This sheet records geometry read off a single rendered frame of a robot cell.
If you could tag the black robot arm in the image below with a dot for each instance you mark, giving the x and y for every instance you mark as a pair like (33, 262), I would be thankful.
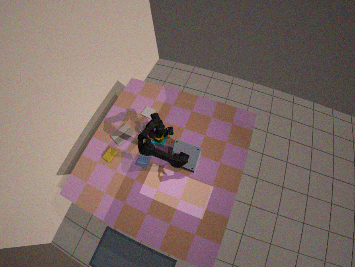
(149, 149)

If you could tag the grey square pad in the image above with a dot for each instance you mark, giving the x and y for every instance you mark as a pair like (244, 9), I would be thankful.
(147, 112)

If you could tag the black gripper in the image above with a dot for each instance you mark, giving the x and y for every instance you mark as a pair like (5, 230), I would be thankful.
(164, 132)

